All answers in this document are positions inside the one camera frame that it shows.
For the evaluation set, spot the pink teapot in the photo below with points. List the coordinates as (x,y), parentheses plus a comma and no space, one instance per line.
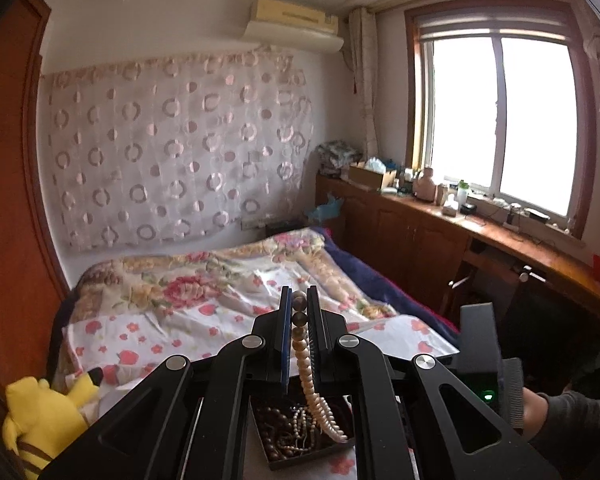
(424,188)

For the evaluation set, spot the black jewelry box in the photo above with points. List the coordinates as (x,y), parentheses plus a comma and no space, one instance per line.
(290,436)

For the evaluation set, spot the cardboard box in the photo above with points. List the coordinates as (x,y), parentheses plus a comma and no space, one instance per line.
(371,179)

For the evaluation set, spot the wall air conditioner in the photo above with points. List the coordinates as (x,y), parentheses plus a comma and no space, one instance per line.
(284,24)

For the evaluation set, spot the floral quilt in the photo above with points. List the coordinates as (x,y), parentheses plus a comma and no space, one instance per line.
(246,279)

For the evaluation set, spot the wooden side cabinet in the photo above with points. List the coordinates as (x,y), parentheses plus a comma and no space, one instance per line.
(419,249)

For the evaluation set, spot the strawberry print bed sheet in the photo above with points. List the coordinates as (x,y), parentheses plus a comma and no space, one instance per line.
(188,420)

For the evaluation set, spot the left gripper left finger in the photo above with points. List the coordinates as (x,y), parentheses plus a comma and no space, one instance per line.
(186,419)

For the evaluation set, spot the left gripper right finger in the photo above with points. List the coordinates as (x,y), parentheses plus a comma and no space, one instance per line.
(349,364)

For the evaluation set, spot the wooden wardrobe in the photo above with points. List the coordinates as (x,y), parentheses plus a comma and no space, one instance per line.
(31,284)

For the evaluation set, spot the person's right forearm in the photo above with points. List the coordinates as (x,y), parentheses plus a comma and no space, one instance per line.
(571,419)

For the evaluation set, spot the small green cap bottle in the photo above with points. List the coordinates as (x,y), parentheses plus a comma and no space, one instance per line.
(462,192)

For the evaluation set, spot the dark blue blanket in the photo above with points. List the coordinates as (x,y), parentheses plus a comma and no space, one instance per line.
(377,287)

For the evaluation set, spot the circle pattern sheer curtain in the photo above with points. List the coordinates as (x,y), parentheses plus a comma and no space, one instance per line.
(170,149)

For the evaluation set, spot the person's right hand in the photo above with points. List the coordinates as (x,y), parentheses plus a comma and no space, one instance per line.
(535,413)

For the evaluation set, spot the window with wooden frame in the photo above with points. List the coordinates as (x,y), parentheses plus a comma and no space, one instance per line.
(502,99)

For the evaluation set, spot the yellow plush toy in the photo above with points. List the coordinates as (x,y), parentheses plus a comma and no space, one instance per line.
(41,422)

